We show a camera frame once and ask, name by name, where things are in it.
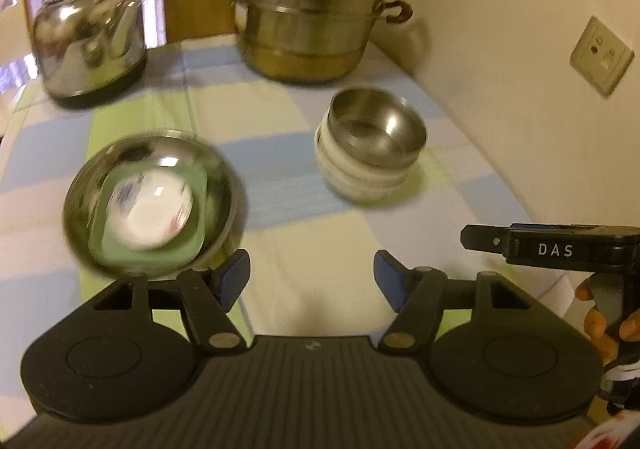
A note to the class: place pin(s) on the stainless steel kettle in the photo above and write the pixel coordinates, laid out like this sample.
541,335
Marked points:
85,44

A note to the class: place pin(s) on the wooden chair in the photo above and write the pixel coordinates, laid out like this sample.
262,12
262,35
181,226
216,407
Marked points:
15,29

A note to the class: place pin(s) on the round stainless steel plate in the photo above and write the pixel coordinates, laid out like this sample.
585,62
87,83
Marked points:
220,189

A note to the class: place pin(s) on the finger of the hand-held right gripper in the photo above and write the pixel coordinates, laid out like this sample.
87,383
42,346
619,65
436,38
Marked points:
482,238

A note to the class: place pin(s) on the floral white ceramic dish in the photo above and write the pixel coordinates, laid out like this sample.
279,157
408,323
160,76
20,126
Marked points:
150,209

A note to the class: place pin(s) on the stainless steel steamer pot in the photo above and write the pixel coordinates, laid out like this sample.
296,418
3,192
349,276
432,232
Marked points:
310,14

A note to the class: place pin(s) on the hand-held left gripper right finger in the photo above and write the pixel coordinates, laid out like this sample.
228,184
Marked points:
391,279

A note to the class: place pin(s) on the cream lined steel bowl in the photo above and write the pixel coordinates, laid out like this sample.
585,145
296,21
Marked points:
326,149

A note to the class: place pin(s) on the stainless steel bowl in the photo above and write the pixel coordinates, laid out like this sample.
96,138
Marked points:
395,134

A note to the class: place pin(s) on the red white patterned cloth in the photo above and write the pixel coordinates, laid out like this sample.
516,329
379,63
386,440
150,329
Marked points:
620,409

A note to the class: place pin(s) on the single wall socket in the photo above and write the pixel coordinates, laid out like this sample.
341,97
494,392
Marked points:
600,54

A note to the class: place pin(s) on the green square plastic plate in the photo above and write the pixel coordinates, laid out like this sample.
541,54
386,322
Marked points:
197,224

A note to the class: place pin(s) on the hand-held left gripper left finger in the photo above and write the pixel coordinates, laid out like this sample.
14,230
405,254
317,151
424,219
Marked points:
232,279

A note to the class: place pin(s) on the checked pastel tablecloth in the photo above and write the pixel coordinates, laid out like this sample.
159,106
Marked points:
280,179

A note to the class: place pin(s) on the person's right hand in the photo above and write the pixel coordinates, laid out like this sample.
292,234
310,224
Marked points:
597,321

